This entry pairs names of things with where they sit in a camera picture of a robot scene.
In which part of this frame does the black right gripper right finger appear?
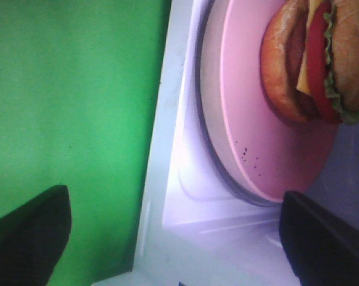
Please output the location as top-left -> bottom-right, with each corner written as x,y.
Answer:
279,191 -> 359,285

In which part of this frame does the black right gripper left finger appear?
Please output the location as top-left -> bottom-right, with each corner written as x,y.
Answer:
0,185 -> 72,285

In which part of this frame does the pink round plate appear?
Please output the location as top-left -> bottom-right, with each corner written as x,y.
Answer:
218,1 -> 338,202

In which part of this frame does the burger with lettuce tomato cheese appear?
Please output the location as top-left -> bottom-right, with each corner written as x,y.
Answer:
260,1 -> 359,125

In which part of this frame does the white microwave oven body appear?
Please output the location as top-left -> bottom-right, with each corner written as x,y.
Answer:
101,1 -> 359,285

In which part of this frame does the glass microwave turntable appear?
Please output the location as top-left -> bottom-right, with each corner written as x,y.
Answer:
195,1 -> 279,207

